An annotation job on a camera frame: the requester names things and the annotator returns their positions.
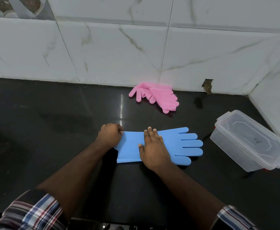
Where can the person's left fingers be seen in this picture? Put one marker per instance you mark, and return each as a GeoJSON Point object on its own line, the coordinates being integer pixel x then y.
{"type": "Point", "coordinates": [113, 128]}

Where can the person's left hand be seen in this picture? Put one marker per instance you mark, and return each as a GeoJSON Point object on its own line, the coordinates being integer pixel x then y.
{"type": "Point", "coordinates": [108, 136]}

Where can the person's right hand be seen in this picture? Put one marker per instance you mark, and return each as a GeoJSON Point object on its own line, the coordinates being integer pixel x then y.
{"type": "Point", "coordinates": [154, 153]}

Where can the plaid shirt sleeve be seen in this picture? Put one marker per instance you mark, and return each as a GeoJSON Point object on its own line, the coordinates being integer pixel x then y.
{"type": "Point", "coordinates": [235, 219]}
{"type": "Point", "coordinates": [32, 211]}

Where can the person's right thumb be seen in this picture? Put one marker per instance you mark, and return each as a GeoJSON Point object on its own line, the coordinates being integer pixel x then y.
{"type": "Point", "coordinates": [141, 147]}

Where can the blue silicone glove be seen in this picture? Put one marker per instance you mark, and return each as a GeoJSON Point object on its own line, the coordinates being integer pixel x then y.
{"type": "Point", "coordinates": [180, 146]}

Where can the pink silicone scrubbing glove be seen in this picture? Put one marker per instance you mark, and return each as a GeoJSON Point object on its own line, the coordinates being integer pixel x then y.
{"type": "Point", "coordinates": [166, 100]}
{"type": "Point", "coordinates": [141, 90]}

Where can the clear plastic storage container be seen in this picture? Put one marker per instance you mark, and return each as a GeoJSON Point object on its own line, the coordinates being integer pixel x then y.
{"type": "Point", "coordinates": [228, 148]}

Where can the person's right forearm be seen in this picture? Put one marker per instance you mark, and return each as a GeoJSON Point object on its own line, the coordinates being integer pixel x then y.
{"type": "Point", "coordinates": [190, 194]}

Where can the person's left forearm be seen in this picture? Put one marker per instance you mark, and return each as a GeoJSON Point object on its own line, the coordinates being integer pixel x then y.
{"type": "Point", "coordinates": [73, 174]}

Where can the person's right little finger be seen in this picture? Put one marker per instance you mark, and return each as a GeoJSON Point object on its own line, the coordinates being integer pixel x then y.
{"type": "Point", "coordinates": [160, 140]}

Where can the person's right middle finger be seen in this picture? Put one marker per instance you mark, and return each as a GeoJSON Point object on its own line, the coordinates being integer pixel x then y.
{"type": "Point", "coordinates": [151, 134]}

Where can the clear plastic container lid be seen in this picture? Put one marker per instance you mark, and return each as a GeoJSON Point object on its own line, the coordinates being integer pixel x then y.
{"type": "Point", "coordinates": [252, 138]}

